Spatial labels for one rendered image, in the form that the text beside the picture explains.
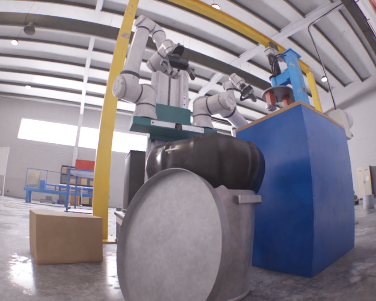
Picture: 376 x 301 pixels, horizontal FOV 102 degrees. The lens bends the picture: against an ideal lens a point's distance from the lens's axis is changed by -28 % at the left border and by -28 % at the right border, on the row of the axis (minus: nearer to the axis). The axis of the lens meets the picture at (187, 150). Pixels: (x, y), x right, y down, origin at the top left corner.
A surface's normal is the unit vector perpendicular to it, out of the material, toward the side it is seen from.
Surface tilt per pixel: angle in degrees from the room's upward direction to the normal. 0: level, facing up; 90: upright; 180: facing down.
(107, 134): 90
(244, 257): 93
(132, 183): 90
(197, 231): 77
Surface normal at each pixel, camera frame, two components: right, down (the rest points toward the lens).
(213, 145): -0.17, -0.49
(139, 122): 0.41, -0.23
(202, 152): -0.22, -0.27
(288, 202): -0.88, -0.12
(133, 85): 0.75, 0.00
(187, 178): -0.71, -0.40
